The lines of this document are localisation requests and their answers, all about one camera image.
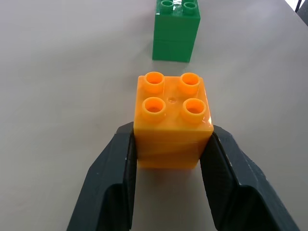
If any green studded building block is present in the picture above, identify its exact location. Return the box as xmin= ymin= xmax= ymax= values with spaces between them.
xmin=152 ymin=0 xmax=201 ymax=63

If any orange studded building block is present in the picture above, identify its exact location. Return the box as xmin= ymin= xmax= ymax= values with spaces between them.
xmin=133 ymin=71 xmax=215 ymax=170

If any dark chair leg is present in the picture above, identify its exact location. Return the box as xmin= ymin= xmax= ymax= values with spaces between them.
xmin=295 ymin=0 xmax=308 ymax=15

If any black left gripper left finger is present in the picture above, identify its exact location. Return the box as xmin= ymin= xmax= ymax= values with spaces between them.
xmin=66 ymin=121 xmax=138 ymax=231

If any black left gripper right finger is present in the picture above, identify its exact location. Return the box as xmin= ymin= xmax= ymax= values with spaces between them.
xmin=200 ymin=125 xmax=300 ymax=231

